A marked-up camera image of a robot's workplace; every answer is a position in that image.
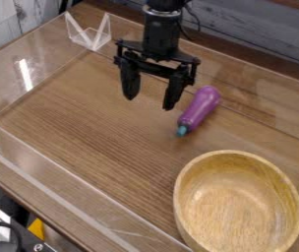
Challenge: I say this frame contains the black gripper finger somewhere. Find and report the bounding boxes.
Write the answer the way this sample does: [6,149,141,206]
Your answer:
[163,72,187,110]
[120,59,140,100]

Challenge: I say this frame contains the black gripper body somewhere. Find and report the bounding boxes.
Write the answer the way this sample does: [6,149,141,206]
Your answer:
[113,5,199,85]

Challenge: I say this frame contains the purple toy eggplant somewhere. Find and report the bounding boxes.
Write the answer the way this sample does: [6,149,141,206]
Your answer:
[177,86,220,137]

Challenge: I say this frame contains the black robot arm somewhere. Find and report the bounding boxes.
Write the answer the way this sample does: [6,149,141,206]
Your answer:
[113,0,200,110]

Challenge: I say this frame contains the brown wooden bowl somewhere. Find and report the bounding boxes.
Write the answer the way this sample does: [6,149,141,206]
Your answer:
[173,150,299,252]

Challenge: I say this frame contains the clear acrylic tray walls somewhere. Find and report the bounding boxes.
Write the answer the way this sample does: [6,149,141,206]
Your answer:
[0,18,299,252]

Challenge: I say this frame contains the yellow sticker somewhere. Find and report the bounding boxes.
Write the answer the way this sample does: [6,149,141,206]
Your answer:
[29,219,44,240]

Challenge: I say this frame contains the black device with screw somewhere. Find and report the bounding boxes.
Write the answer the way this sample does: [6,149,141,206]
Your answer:
[10,220,61,252]

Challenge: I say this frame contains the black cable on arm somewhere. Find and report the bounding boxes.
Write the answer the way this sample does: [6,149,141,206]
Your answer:
[179,3,201,41]

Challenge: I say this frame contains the black cable lower left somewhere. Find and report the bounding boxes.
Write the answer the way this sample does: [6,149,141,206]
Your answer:
[0,220,29,252]

